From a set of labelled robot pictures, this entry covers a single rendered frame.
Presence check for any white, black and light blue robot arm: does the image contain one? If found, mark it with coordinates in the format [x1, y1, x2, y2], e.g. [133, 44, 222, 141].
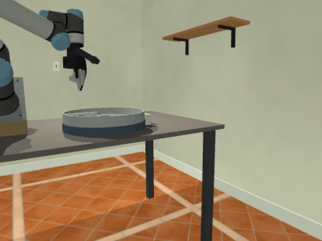
[0, 0, 100, 116]

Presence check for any grey round turntable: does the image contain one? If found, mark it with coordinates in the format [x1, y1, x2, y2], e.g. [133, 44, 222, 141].
[62, 107, 151, 137]

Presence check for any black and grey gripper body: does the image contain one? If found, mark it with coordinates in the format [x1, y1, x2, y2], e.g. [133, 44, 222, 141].
[63, 43, 86, 69]

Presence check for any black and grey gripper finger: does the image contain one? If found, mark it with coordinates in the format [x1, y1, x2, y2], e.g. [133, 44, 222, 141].
[80, 65, 87, 91]
[69, 62, 82, 91]

